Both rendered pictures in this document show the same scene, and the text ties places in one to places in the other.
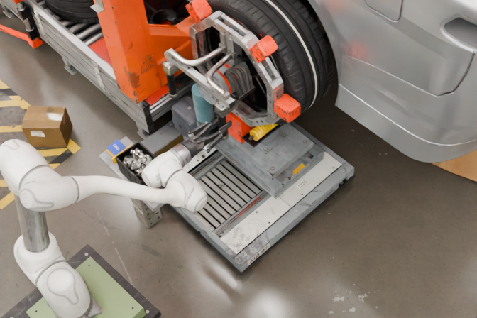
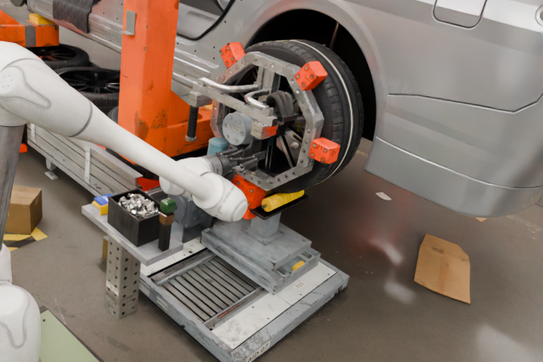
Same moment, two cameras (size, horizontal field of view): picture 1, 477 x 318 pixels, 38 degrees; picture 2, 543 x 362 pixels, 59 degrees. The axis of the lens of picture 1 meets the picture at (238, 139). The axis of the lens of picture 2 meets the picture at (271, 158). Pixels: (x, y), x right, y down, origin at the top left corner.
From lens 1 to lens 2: 1.63 m
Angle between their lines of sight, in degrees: 30
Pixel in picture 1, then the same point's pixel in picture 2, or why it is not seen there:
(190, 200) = (229, 199)
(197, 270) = not seen: outside the picture
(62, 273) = (10, 290)
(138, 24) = (164, 65)
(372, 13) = (440, 28)
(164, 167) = (193, 166)
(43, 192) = (40, 77)
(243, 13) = (288, 48)
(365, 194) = (361, 305)
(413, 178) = (404, 295)
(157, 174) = not seen: hidden behind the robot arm
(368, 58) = (423, 90)
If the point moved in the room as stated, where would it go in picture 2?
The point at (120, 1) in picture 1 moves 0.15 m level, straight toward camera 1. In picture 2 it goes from (156, 23) to (162, 32)
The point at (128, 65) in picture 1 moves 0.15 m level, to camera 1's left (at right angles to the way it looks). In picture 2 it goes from (142, 110) to (105, 107)
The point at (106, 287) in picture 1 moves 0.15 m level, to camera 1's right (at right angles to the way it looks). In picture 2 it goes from (65, 351) to (120, 350)
